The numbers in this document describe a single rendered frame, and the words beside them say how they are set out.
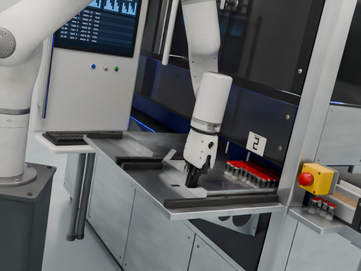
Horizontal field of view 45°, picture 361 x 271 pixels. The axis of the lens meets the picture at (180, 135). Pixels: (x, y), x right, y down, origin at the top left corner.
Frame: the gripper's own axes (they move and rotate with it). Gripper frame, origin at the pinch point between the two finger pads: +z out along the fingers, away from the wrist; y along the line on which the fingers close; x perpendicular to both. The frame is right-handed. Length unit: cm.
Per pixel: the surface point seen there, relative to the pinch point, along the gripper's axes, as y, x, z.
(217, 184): 6.2, -14.9, 3.6
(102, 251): 114, -33, 93
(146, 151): 31.9, -1.5, 2.5
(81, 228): 99, -11, 68
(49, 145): 67, 22, 14
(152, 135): 53, -14, 2
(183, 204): -8.5, 7.0, 3.3
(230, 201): -8.4, -8.7, 2.8
